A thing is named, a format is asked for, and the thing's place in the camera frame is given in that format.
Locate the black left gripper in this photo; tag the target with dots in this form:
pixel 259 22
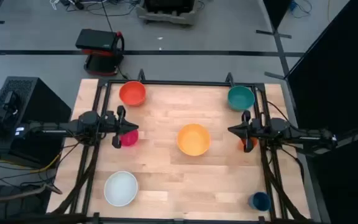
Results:
pixel 117 126

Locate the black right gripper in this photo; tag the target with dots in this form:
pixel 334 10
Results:
pixel 253 129

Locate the pink cup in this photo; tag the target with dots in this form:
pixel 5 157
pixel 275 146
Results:
pixel 130 138

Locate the orange plastic cup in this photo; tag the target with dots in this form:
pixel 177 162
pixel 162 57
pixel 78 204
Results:
pixel 255 142

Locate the teal plastic bowl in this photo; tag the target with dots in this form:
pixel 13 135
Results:
pixel 241 97

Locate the red plastic bowl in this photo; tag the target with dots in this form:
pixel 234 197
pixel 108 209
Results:
pixel 132 93

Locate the yellow-orange plastic bowl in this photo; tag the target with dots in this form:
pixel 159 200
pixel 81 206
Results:
pixel 193 140

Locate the white plastic bowl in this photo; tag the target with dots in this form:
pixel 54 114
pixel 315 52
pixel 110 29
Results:
pixel 121 188

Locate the dark blue plastic cup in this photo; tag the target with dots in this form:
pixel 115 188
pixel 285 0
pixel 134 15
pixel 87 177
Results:
pixel 260 201

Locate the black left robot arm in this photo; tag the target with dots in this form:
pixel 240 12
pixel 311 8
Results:
pixel 57 127

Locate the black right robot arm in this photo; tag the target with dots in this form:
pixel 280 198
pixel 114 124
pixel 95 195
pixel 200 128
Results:
pixel 306 134

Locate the black computer tower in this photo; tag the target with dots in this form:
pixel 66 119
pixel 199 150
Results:
pixel 42 118

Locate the black and red toolbox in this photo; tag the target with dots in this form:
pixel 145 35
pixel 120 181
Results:
pixel 96 40

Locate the large black curtain panel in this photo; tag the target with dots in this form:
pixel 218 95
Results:
pixel 337 77

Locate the grey wheeled cart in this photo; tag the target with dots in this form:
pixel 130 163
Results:
pixel 166 17

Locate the black box on cart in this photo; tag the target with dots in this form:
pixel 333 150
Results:
pixel 169 4

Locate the black frame foot bracket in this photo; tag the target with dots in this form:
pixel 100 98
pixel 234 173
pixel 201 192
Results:
pixel 229 78
pixel 141 75

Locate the black aluminium table frame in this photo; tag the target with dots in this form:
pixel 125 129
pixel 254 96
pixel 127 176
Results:
pixel 182 82

